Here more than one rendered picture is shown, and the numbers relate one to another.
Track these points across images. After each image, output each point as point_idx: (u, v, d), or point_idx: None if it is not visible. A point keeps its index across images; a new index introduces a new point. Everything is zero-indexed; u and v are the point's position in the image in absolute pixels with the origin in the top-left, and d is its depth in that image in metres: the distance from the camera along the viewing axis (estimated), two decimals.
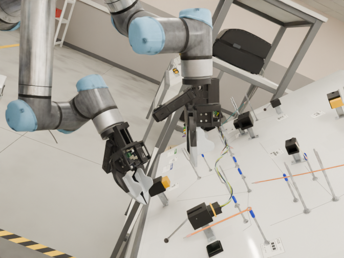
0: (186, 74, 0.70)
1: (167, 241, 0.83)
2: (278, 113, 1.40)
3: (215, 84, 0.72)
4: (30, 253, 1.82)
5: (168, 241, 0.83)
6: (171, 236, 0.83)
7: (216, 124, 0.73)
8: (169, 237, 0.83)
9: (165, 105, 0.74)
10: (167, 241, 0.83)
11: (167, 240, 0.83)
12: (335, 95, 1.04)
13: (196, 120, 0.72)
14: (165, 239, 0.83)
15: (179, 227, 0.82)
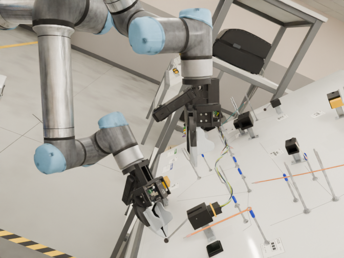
0: (186, 74, 0.70)
1: (167, 241, 0.83)
2: (278, 113, 1.40)
3: (215, 84, 0.72)
4: (30, 253, 1.82)
5: (168, 241, 0.83)
6: (171, 236, 0.83)
7: (216, 124, 0.73)
8: (169, 237, 0.83)
9: (165, 105, 0.74)
10: (167, 241, 0.83)
11: (167, 240, 0.83)
12: (335, 95, 1.04)
13: (196, 120, 0.72)
14: (165, 239, 0.83)
15: (179, 227, 0.82)
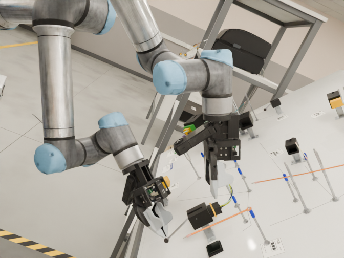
0: (208, 111, 0.73)
1: (167, 241, 0.83)
2: (278, 113, 1.40)
3: (235, 120, 0.75)
4: (30, 253, 1.82)
5: (168, 241, 0.83)
6: (171, 236, 0.83)
7: (235, 157, 0.76)
8: (169, 237, 0.83)
9: (186, 139, 0.76)
10: (167, 241, 0.83)
11: (167, 240, 0.83)
12: (335, 95, 1.04)
13: (216, 154, 0.75)
14: (165, 239, 0.83)
15: (179, 227, 0.82)
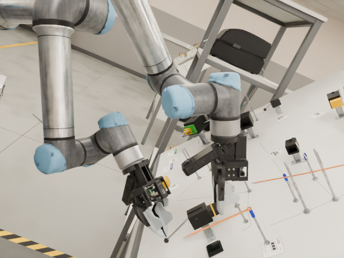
0: (216, 133, 0.74)
1: (167, 241, 0.83)
2: (278, 113, 1.40)
3: (243, 141, 0.76)
4: (30, 253, 1.82)
5: (168, 241, 0.83)
6: (171, 236, 0.83)
7: (243, 178, 0.77)
8: (169, 237, 0.83)
9: (194, 160, 0.77)
10: (167, 241, 0.83)
11: (167, 240, 0.83)
12: (335, 95, 1.04)
13: (224, 175, 0.76)
14: (165, 239, 0.83)
15: (179, 227, 0.82)
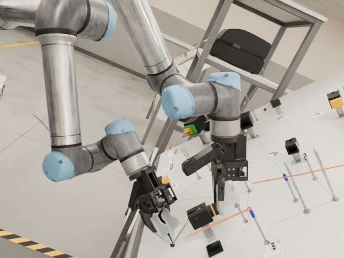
0: (216, 133, 0.74)
1: (173, 245, 0.83)
2: (278, 113, 1.40)
3: (243, 141, 0.76)
4: (30, 253, 1.82)
5: (174, 245, 0.84)
6: (176, 239, 0.83)
7: (243, 178, 0.77)
8: (174, 241, 0.83)
9: (194, 160, 0.77)
10: (173, 245, 0.83)
11: (173, 244, 0.83)
12: (335, 95, 1.04)
13: (224, 175, 0.76)
14: (170, 244, 0.83)
15: (182, 230, 0.83)
